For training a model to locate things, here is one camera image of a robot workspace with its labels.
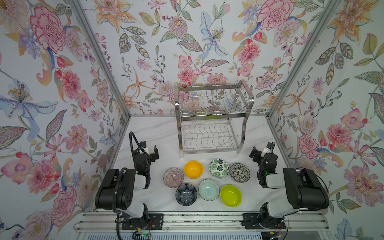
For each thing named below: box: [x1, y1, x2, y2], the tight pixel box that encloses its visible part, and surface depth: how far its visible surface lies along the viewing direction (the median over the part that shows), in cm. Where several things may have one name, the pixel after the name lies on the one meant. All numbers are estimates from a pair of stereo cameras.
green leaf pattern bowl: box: [208, 158, 230, 179], surface depth 92 cm
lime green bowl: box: [220, 184, 243, 208], surface depth 82 cm
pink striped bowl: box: [163, 167, 184, 188], surface depth 88 cm
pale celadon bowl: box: [198, 179, 220, 202], surface depth 84 cm
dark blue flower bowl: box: [175, 183, 198, 206], surface depth 82 cm
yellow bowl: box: [184, 160, 204, 179], surface depth 92 cm
